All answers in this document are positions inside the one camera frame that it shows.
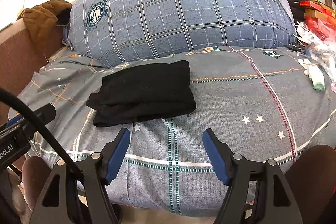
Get black pants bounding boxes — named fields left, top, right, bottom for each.
left=86, top=60, right=197, bottom=127

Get red plastic bag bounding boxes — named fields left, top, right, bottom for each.
left=305, top=15, right=335, bottom=42

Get brown fuzzy garment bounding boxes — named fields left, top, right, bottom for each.
left=17, top=0, right=72, bottom=44

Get black cable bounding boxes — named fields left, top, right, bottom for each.
left=0, top=87, right=85, bottom=183

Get blue plaid folded quilt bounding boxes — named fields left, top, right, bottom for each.
left=63, top=0, right=295, bottom=67

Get clear plastic bag clutter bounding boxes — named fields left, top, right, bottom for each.
left=296, top=22, right=335, bottom=93

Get white work glove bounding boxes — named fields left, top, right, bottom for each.
left=297, top=59, right=325, bottom=91

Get grey star patterned bedsheet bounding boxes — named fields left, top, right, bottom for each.
left=19, top=47, right=335, bottom=217

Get brown wooden bed frame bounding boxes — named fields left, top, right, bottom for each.
left=0, top=19, right=63, bottom=96

